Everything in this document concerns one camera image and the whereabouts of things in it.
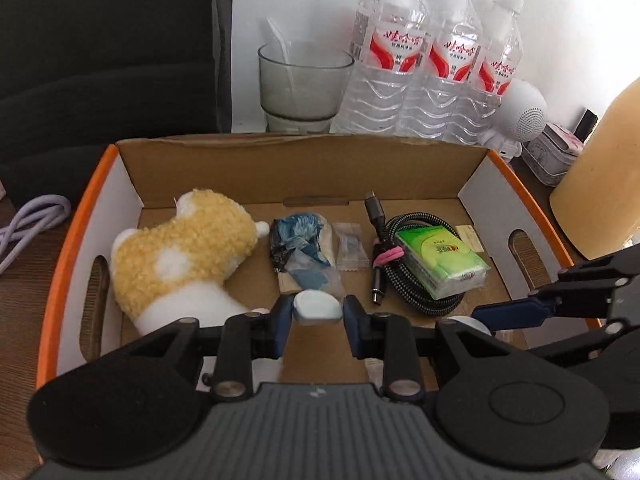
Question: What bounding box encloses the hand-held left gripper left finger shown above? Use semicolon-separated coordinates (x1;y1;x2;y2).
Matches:
120;294;296;402

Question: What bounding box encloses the yellow thermos jug grey handle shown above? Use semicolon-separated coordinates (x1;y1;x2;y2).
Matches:
550;76;640;263

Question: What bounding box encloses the small clear sachet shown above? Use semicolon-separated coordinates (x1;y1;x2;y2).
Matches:
336;222;363;272

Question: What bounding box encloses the yellow white plush alpaca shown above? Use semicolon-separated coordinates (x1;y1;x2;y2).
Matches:
110;187;286;381

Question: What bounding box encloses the red cardboard box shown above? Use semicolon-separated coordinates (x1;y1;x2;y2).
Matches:
36;132;603;396

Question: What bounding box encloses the lilac cable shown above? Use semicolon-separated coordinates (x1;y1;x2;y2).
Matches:
0;194;73;276

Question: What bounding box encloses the crumpled blue plastic wrapper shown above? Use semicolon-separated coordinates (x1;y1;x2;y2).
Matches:
270;212;346;296

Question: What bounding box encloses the black braided cable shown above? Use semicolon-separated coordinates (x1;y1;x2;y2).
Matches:
364;191;468;317

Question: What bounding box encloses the white plastic spoon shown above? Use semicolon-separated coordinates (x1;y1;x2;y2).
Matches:
265;16;303;126

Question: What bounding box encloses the small black box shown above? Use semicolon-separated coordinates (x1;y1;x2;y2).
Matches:
575;109;599;143

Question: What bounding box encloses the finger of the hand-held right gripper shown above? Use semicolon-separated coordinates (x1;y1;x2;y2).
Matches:
472;246;640;335
492;316;640;361

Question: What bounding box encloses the clear water bottle red label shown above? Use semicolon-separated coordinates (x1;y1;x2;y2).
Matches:
400;0;483;142
332;0;432;136
445;0;524;148

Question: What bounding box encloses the white round robot speaker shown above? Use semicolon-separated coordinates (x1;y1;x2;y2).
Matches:
480;79;548;163

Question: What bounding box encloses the green pocket tissue packet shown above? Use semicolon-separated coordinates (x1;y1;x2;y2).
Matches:
394;225;492;302

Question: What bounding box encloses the white round plastic disc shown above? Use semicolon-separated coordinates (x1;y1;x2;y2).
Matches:
292;291;343;325

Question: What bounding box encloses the clear drinking glass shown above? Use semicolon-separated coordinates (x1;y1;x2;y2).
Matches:
257;40;356;135

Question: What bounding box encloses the small pink white box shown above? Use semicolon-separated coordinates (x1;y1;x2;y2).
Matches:
521;122;586;186

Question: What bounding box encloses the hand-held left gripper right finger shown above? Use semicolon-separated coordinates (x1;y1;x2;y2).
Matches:
341;294;506;403

